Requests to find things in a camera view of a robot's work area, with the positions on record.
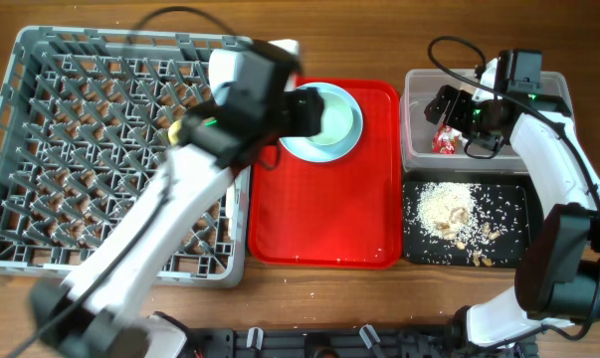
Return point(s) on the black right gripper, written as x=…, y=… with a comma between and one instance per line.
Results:
x=454, y=118

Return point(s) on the black waste tray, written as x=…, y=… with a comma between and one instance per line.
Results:
x=513, y=248

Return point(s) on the spilled rice and nuts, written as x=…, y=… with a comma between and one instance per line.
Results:
x=451, y=214

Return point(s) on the light green bowl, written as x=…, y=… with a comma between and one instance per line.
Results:
x=336, y=120

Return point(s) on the grey dishwasher rack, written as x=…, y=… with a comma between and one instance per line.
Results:
x=84, y=115

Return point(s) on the white plastic spoon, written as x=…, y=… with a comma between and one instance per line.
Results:
x=230, y=201

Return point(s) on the light blue plate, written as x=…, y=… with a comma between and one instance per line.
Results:
x=302, y=149

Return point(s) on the red candy wrapper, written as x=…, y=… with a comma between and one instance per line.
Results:
x=445, y=140

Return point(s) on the red plastic tray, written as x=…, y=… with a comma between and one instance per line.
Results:
x=344, y=214

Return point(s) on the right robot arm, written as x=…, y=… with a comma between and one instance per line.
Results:
x=557, y=283

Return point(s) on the clear plastic bin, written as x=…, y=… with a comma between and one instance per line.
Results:
x=421, y=87

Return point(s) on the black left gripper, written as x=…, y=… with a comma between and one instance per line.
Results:
x=303, y=112

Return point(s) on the small blue food bowl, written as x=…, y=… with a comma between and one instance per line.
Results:
x=222, y=70

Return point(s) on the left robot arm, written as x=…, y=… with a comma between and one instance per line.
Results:
x=94, y=310

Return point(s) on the yellow plastic cup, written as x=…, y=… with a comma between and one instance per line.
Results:
x=173, y=132

